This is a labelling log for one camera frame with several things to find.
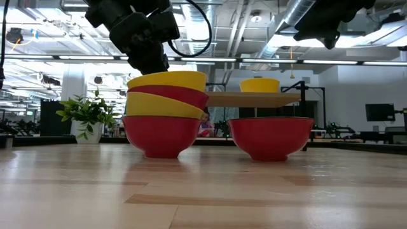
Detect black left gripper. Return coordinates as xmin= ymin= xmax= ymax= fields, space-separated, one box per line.
xmin=109 ymin=12 xmax=170 ymax=76

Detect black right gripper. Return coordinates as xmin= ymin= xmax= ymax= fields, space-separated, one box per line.
xmin=292 ymin=0 xmax=378 ymax=50

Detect yellow mini bowl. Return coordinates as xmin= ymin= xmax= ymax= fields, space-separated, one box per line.
xmin=239 ymin=78 xmax=280 ymax=94
xmin=127 ymin=70 xmax=207 ymax=92
xmin=126 ymin=92 xmax=206 ymax=121

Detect red bowl floral inside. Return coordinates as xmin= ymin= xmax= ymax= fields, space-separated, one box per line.
xmin=227 ymin=116 xmax=315 ymax=162
xmin=127 ymin=85 xmax=210 ymax=111
xmin=122 ymin=114 xmax=203 ymax=159

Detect black metal shelf support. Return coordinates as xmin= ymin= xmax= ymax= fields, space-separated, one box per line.
xmin=205 ymin=81 xmax=227 ymax=93
xmin=281 ymin=80 xmax=327 ymax=152

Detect person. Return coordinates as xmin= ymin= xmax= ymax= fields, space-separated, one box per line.
xmin=198 ymin=108 xmax=216 ymax=138

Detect green plant white pot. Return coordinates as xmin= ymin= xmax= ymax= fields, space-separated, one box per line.
xmin=55 ymin=88 xmax=121 ymax=144

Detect black computer monitor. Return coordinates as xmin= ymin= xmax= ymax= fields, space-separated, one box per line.
xmin=364 ymin=103 xmax=396 ymax=122

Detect black partition panel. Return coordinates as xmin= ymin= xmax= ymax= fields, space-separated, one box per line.
xmin=40 ymin=101 xmax=71 ymax=137

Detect background robot arms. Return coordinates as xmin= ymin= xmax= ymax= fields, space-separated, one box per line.
xmin=0 ymin=118 xmax=41 ymax=136

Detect silver ceiling air duct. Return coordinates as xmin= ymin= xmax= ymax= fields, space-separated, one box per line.
xmin=179 ymin=0 xmax=219 ymax=58
xmin=257 ymin=0 xmax=319 ymax=60

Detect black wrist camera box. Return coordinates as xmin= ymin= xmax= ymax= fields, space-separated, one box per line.
xmin=148 ymin=11 xmax=181 ymax=45

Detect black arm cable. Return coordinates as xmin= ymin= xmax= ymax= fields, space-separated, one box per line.
xmin=167 ymin=0 xmax=213 ymax=59

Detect black table edge rail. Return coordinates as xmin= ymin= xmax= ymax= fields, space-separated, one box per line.
xmin=0 ymin=135 xmax=407 ymax=156

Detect small grey metal post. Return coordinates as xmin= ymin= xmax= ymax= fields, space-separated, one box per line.
xmin=0 ymin=133 xmax=14 ymax=149

